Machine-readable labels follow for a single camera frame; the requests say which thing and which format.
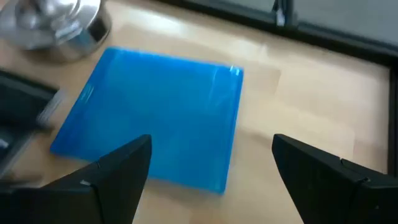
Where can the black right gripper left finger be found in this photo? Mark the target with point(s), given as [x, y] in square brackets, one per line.
[93, 193]

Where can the silver table lamp white shade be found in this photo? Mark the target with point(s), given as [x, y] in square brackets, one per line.
[53, 25]

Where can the clear black-tray CD jewel case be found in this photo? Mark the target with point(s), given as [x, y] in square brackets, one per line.
[18, 99]

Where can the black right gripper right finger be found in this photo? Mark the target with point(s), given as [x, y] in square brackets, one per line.
[335, 193]

